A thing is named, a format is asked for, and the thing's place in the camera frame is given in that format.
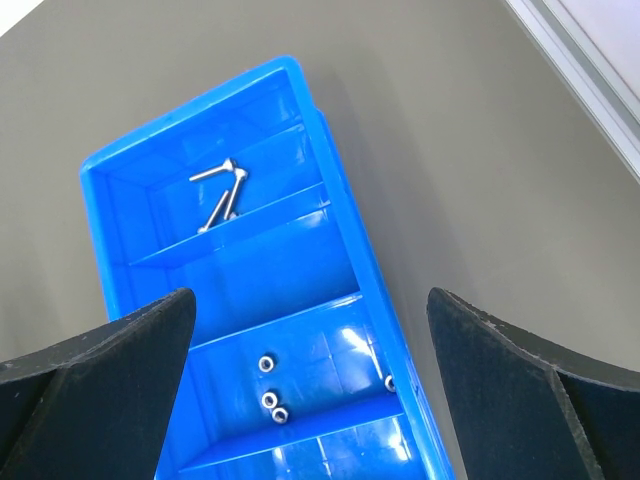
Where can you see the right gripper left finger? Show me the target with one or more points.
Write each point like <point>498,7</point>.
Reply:
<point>97,405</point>

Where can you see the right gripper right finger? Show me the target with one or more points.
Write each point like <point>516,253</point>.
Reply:
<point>524,407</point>

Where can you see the lone hex nut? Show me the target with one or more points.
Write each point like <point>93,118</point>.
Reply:
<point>267,363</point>

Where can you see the long silver screw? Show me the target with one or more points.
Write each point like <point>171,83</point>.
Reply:
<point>228,165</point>
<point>240,176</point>
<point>215,212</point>

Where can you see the blue compartment bin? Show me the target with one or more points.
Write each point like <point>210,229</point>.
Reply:
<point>291,274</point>

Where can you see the right aluminium frame post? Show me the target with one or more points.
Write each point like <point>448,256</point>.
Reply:
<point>593,46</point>

